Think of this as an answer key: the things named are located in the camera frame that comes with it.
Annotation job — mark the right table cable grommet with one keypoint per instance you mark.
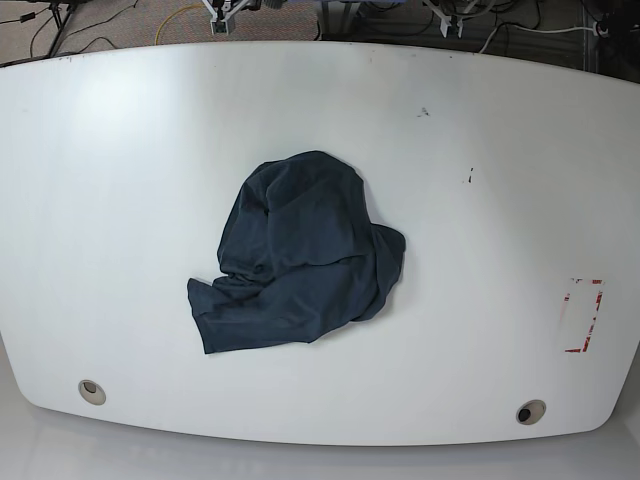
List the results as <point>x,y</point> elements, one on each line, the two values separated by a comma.
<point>531,412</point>

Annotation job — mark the black tripod stand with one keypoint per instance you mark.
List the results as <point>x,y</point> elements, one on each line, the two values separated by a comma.
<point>61,12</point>

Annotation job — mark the dark blue t-shirt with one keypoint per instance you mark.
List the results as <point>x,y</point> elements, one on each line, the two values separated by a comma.
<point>299,258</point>

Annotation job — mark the red tape rectangle marking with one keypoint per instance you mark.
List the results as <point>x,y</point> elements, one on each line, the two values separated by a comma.
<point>579,313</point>

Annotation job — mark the left table cable grommet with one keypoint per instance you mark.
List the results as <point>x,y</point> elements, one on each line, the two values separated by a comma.
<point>91,392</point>

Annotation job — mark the left aluminium frame post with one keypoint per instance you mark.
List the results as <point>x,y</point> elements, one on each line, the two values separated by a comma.
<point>223,14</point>

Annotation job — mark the table cable grommet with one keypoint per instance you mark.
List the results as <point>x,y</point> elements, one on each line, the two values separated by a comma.
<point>91,392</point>
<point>531,412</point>

